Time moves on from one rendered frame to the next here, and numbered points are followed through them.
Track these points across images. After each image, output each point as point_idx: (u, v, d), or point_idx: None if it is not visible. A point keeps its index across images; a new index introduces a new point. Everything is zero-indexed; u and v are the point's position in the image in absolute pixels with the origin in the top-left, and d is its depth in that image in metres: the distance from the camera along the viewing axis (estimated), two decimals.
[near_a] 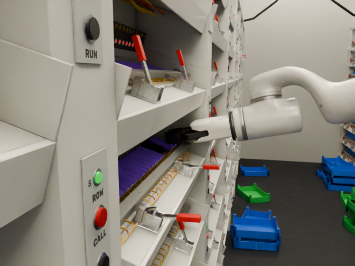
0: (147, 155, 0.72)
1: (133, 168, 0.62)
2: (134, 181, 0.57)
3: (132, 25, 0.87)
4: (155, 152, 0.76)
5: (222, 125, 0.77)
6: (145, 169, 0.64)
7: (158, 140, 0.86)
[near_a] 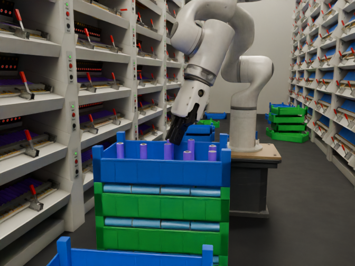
0: None
1: None
2: None
3: None
4: None
5: None
6: None
7: None
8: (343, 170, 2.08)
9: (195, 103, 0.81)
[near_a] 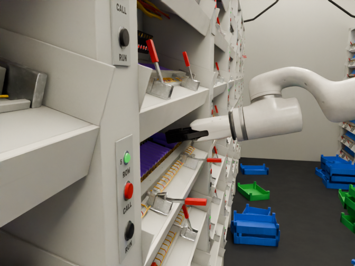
0: (155, 149, 0.78)
1: (143, 160, 0.68)
2: (145, 171, 0.63)
3: (140, 28, 0.92)
4: (162, 146, 0.82)
5: (222, 125, 0.77)
6: (153, 161, 0.70)
7: None
8: None
9: None
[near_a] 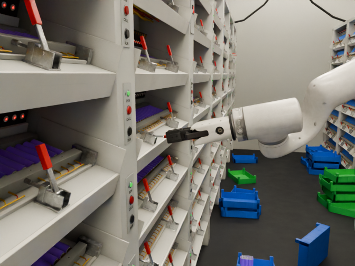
0: (143, 113, 1.10)
1: None
2: (135, 121, 0.96)
3: (137, 29, 1.25)
4: (149, 112, 1.14)
5: None
6: (141, 117, 1.02)
7: (151, 107, 1.24)
8: None
9: (207, 132, 0.78)
